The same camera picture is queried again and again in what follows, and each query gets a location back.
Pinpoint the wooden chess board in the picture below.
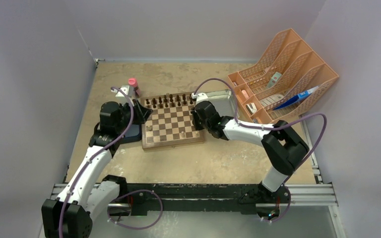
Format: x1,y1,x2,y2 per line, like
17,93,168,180
140,92,205,150

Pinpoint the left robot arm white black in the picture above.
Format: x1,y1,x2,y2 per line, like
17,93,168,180
41,99,153,238

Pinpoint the gold metal tin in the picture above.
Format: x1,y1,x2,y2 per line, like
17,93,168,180
194,89,240,133

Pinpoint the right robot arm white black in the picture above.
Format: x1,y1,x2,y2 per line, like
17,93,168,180
191,101,309,202

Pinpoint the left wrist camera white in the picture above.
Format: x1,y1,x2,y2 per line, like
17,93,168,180
112,85,134,104

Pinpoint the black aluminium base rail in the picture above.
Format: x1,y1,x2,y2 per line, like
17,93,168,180
48,182,339,218

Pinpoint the white stapler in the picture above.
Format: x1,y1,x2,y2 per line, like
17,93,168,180
246,103,258,115

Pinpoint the orange plastic file organizer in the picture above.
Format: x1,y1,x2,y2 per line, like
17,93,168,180
228,29,339,123

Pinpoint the purple cable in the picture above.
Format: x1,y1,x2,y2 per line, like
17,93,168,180
58,86,135,238
193,78,328,224

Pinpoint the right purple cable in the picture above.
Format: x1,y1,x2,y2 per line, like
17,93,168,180
193,78,328,224

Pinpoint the dark blue tin lid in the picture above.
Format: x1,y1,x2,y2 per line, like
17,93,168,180
119,124,142,144

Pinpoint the pink capped bottle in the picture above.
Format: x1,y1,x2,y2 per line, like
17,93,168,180
128,78,141,98

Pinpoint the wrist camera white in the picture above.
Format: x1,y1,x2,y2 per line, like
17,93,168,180
191,92,208,105
112,85,134,104

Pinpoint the white card pack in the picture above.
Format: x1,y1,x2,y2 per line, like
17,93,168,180
266,71,282,88

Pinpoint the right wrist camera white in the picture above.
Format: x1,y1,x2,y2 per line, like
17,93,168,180
191,92,208,105

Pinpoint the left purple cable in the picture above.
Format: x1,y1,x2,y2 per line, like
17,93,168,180
58,86,135,238

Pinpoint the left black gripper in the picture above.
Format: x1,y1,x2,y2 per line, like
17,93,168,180
115,99,151,133

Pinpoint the pink eraser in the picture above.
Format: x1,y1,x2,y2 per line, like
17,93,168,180
241,89,249,100

